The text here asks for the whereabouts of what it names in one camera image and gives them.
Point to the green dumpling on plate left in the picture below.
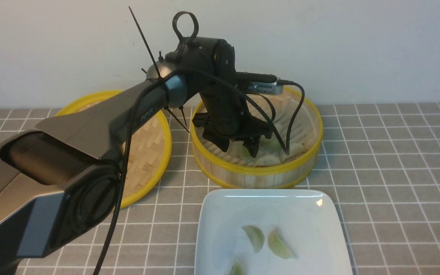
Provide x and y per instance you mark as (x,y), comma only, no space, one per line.
(255,236)

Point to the green dumpling plate bottom edge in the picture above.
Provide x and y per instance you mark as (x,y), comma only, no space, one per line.
(237,268)

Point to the white square plate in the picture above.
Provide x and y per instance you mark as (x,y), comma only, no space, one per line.
(307,220)

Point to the grey checked tablecloth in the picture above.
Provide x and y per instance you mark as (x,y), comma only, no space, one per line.
(379,163)

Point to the green dumpling on plate right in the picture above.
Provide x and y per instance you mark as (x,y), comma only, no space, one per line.
(278,246)

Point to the green dumpling on plate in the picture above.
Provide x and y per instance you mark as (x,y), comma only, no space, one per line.
(255,236)
(278,246)

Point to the white dumpling front steamer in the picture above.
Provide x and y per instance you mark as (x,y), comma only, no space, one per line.
(269,160)

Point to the white dumpling steamer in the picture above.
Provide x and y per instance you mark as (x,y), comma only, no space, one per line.
(296,149)
(269,160)

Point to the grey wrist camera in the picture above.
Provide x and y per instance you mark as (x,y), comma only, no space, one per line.
(259,83)

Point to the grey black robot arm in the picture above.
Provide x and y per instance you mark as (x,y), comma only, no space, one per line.
(65,176)

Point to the bamboo steamer basket yellow rim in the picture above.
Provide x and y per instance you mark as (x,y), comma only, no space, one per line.
(234,168)

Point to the white dumpling right steamer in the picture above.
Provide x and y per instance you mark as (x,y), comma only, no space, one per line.
(296,149)

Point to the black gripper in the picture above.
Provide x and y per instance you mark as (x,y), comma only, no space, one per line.
(227,117)

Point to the bamboo steamer lid yellow rim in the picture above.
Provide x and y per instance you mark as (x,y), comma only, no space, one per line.
(150,154)

